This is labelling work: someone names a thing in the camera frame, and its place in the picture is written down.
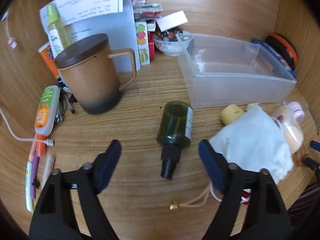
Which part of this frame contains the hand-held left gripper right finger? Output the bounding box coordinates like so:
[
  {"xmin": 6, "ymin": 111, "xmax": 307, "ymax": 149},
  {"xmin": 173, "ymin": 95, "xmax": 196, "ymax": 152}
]
[{"xmin": 198, "ymin": 139, "xmax": 293, "ymax": 240}]

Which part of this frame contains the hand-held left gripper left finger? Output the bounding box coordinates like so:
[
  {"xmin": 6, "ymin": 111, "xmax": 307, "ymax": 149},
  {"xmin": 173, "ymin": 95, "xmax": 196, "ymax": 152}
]
[{"xmin": 29, "ymin": 139, "xmax": 123, "ymax": 240}]

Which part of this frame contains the cream plastic jar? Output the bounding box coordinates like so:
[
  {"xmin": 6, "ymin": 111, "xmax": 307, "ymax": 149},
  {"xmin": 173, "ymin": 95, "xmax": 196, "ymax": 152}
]
[{"xmin": 272, "ymin": 106, "xmax": 304, "ymax": 155}]

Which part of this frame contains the white drawstring pouch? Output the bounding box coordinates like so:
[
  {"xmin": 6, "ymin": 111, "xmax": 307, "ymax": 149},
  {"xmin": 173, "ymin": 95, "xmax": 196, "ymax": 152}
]
[{"xmin": 208, "ymin": 106, "xmax": 295, "ymax": 202}]

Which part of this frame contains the dark green spray bottle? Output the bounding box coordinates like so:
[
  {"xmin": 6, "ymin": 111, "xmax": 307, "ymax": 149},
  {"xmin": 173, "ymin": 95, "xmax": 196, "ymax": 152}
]
[{"xmin": 157, "ymin": 101, "xmax": 194, "ymax": 180}]

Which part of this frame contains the yellow sunscreen bottle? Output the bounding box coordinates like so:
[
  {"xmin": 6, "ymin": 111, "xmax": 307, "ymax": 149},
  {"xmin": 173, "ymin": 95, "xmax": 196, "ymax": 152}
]
[{"xmin": 220, "ymin": 104, "xmax": 247, "ymax": 126}]

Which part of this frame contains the clear plastic bin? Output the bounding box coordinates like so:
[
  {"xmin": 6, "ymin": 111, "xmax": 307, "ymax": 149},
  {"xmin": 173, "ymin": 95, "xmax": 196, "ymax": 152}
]
[{"xmin": 177, "ymin": 33, "xmax": 297, "ymax": 109}]

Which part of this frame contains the wooden desktop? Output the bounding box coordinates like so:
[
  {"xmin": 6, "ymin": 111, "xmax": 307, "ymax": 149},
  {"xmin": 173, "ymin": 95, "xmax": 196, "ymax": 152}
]
[{"xmin": 0, "ymin": 0, "xmax": 318, "ymax": 240}]

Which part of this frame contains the beige stick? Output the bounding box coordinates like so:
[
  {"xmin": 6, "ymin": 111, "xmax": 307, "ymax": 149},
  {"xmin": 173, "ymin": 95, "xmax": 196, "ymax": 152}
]
[{"xmin": 41, "ymin": 154, "xmax": 56, "ymax": 188}]

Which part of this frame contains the metal key bunch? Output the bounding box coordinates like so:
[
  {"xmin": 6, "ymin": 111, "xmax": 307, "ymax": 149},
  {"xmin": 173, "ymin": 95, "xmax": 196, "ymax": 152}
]
[{"xmin": 54, "ymin": 86, "xmax": 78, "ymax": 124}]

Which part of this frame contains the purple white pen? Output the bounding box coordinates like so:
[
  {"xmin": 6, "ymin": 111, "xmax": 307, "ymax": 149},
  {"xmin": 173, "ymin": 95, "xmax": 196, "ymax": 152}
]
[{"xmin": 25, "ymin": 152, "xmax": 42, "ymax": 212}]

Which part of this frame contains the brown ceramic mug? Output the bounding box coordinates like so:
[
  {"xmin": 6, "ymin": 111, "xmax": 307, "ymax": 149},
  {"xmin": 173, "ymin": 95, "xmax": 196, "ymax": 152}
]
[{"xmin": 58, "ymin": 41, "xmax": 137, "ymax": 115}]

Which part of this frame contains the white tube green orange label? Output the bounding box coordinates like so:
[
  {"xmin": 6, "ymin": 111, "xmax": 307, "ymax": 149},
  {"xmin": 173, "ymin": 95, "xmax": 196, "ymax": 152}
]
[{"xmin": 34, "ymin": 85, "xmax": 61, "ymax": 157}]

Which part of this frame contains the black orange round case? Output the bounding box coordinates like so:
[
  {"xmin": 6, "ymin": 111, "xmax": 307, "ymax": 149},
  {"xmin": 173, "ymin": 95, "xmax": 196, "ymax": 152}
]
[{"xmin": 264, "ymin": 32, "xmax": 299, "ymax": 71}]

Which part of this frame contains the dark brown mug lid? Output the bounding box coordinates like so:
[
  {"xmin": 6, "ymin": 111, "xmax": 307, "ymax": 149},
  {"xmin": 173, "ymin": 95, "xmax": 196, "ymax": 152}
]
[{"xmin": 54, "ymin": 33, "xmax": 109, "ymax": 69}]

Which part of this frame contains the orange carton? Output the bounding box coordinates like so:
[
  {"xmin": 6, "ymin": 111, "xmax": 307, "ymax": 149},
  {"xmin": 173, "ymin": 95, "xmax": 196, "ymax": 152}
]
[{"xmin": 38, "ymin": 41, "xmax": 63, "ymax": 83}]

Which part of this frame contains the white ceramic bowl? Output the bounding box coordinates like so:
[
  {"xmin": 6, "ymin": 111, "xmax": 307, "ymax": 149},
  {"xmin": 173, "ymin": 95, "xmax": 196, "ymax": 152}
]
[{"xmin": 152, "ymin": 34, "xmax": 193, "ymax": 57}]

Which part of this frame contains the fruit print box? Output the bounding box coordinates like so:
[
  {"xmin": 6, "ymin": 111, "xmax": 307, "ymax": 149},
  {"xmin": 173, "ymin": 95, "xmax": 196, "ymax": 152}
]
[{"xmin": 135, "ymin": 21, "xmax": 151, "ymax": 66}]

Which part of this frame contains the red box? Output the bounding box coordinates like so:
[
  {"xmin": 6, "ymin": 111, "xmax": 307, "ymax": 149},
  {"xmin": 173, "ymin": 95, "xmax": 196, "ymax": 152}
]
[{"xmin": 147, "ymin": 20, "xmax": 157, "ymax": 59}]

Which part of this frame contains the white paper stack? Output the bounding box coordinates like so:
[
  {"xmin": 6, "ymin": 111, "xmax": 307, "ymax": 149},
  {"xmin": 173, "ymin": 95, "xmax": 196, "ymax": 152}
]
[{"xmin": 66, "ymin": 0, "xmax": 142, "ymax": 72}]

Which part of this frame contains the green cap spray bottle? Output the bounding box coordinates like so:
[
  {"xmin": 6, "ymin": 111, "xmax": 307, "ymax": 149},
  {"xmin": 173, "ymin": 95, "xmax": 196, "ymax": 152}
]
[{"xmin": 46, "ymin": 3, "xmax": 72, "ymax": 55}]

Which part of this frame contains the white cardboard box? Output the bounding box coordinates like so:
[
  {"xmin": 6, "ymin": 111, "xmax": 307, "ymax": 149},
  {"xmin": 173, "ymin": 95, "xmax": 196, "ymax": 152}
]
[{"xmin": 155, "ymin": 10, "xmax": 188, "ymax": 32}]

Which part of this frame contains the stack of packets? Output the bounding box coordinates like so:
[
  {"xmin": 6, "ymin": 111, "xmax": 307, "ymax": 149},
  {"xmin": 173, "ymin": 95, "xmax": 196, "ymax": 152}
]
[{"xmin": 129, "ymin": 0, "xmax": 164, "ymax": 21}]

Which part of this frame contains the printed paper sheet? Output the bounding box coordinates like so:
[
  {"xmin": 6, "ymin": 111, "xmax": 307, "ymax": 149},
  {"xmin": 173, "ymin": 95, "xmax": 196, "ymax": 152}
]
[{"xmin": 39, "ymin": 0, "xmax": 124, "ymax": 34}]

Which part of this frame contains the white cable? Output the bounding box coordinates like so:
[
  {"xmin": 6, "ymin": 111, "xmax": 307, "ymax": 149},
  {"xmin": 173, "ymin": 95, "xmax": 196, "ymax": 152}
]
[{"xmin": 0, "ymin": 106, "xmax": 54, "ymax": 147}]

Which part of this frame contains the pink cable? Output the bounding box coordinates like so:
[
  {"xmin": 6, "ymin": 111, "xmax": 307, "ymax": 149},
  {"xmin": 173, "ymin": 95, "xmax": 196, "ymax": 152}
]
[{"xmin": 4, "ymin": 14, "xmax": 18, "ymax": 50}]

